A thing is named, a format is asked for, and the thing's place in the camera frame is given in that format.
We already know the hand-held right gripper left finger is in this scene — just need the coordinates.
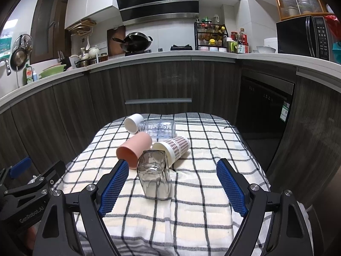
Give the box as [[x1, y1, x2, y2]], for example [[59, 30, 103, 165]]
[[33, 159, 130, 256]]

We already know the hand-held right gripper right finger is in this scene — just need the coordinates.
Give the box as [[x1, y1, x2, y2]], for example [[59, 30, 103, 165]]
[[216, 158, 313, 256]]

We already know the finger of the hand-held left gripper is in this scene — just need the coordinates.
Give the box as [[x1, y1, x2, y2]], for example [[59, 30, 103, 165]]
[[0, 157, 32, 190], [27, 161, 66, 192]]

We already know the clear grey glass cup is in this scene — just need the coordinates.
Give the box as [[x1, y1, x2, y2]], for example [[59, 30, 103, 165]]
[[136, 150, 171, 200]]

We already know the pink cup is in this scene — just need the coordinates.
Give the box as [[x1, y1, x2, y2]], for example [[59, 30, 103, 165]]
[[116, 132, 153, 170]]

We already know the plaid paper cup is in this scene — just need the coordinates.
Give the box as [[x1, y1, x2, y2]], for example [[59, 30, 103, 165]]
[[152, 136, 191, 166]]

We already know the white cup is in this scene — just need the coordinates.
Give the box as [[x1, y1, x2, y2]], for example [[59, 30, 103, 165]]
[[124, 113, 145, 133]]

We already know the black checked white cloth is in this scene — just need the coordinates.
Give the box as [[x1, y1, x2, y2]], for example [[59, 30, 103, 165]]
[[52, 112, 271, 256]]

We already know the clear glass bottle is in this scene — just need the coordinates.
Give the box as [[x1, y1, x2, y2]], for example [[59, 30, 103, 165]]
[[139, 119, 177, 141]]

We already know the black built-in dishwasher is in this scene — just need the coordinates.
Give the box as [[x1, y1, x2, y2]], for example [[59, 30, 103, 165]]
[[238, 68, 296, 171]]

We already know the green dish soap bottle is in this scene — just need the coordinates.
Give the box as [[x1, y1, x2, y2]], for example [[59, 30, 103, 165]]
[[25, 63, 34, 86]]

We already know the green plastic basin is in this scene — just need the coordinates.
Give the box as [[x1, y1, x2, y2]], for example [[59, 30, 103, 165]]
[[39, 64, 67, 79]]

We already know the hanging frying pan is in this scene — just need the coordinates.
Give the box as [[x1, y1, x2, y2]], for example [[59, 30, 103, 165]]
[[10, 35, 34, 72]]

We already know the black knife block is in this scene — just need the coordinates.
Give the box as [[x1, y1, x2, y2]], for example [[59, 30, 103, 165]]
[[58, 51, 72, 70]]

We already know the brown door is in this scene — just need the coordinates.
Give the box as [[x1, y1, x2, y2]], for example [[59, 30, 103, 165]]
[[30, 0, 69, 65]]

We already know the dark sauce bottle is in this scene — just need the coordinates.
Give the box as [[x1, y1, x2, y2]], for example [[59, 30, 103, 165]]
[[237, 28, 249, 54]]

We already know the black wok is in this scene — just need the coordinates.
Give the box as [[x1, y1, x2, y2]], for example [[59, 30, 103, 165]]
[[112, 32, 153, 53]]

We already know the black gas stove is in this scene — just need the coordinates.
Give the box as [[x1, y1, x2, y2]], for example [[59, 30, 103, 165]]
[[125, 44, 193, 57]]

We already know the black spice rack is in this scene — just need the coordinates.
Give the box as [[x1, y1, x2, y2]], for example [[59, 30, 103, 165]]
[[194, 21, 228, 52]]

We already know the dark wooden cutting board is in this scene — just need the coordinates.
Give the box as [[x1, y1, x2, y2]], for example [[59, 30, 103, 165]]
[[107, 26, 126, 56]]

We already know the black microwave oven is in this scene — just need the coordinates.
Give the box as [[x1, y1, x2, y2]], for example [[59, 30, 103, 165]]
[[276, 15, 335, 61]]

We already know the red plastic bag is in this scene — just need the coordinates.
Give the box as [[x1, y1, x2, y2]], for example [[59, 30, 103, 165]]
[[324, 15, 341, 64]]

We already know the black range hood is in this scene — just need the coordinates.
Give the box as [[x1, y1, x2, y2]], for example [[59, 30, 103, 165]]
[[113, 0, 200, 23]]

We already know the wooden ribbed glass cabinet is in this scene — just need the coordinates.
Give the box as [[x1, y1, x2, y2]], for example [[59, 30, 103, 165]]
[[272, 0, 329, 20]]

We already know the grey drawer handle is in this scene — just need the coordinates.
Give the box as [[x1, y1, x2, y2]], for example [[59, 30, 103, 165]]
[[125, 98, 192, 105]]

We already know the wall poster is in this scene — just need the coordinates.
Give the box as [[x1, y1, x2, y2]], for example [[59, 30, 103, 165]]
[[0, 29, 14, 59]]

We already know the wall rack with boards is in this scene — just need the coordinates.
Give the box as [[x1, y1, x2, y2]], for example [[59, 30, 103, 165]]
[[65, 19, 97, 36]]

